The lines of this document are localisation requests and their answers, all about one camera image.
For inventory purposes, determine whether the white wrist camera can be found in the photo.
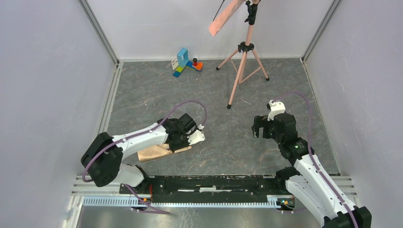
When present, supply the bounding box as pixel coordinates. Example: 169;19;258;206
187;124;205;146
267;100;286;121

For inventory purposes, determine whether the colourful toy brick structure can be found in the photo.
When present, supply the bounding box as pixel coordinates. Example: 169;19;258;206
171;48;203;77

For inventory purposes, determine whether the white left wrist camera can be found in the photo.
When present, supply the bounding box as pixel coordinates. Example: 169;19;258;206
187;124;205;146

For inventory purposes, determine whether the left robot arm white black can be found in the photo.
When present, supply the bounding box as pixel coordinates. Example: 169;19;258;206
81;114;205;194

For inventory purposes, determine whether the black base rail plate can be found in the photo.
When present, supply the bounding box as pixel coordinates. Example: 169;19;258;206
134;175;296;204

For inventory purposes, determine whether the pink tripod stand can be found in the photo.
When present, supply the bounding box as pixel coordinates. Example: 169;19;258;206
214;0;270;109

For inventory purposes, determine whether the aluminium frame rail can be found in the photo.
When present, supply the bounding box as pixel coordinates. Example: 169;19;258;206
61;175;358;228

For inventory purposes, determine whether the pink panel on tripod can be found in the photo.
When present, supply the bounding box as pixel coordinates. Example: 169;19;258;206
209;0;245;37

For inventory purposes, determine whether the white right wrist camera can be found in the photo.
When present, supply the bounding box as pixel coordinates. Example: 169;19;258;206
267;100;286;121

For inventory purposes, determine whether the peach cloth napkin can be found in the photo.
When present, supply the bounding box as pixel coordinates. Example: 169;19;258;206
137;144;192;162

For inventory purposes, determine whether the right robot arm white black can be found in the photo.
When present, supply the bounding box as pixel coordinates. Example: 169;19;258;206
251;113;372;228

